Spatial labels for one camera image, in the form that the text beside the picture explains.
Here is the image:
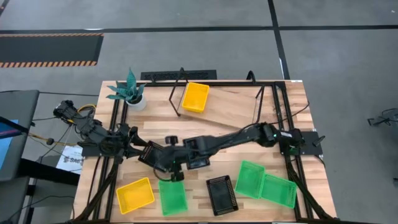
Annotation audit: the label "blue sheet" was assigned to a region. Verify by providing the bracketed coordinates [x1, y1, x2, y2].
[0, 119, 19, 170]

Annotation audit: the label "white printed paper sheet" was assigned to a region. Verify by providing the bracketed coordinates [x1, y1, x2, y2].
[55, 145, 85, 175]

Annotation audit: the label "green plastic basket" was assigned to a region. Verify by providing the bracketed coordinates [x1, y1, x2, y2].
[158, 179, 189, 217]
[234, 160, 266, 200]
[260, 173, 298, 209]

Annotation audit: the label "wooden shelf with black frame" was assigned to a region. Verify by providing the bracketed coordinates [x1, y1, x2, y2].
[169, 67, 276, 131]

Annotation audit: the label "black mat orange striped edges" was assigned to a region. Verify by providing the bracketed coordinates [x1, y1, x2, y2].
[0, 33, 104, 68]

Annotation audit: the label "black cable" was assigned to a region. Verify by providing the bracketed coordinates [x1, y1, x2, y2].
[273, 101, 311, 125]

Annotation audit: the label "yellow cable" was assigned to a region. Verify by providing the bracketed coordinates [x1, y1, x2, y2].
[27, 104, 97, 147]

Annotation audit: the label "black chair base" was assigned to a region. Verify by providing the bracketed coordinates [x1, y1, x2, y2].
[368, 108, 398, 127]

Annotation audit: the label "black floor grate strip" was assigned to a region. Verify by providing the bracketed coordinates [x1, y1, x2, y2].
[140, 70, 218, 81]

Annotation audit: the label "yellow plastic basket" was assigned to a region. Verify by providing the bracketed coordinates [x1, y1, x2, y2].
[181, 82, 210, 113]
[116, 177, 155, 215]
[182, 83, 210, 112]

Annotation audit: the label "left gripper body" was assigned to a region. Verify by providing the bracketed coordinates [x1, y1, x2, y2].
[111, 123, 131, 158]

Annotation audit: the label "grey desk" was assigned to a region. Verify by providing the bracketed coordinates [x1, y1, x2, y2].
[0, 90, 40, 182]

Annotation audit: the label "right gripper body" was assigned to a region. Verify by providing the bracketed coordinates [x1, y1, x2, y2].
[163, 135, 187, 183]

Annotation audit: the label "black aluminium table frame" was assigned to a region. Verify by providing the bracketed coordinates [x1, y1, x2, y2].
[74, 79, 338, 224]

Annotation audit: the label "snake plant in white pot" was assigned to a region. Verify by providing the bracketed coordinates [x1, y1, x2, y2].
[106, 67, 148, 112]

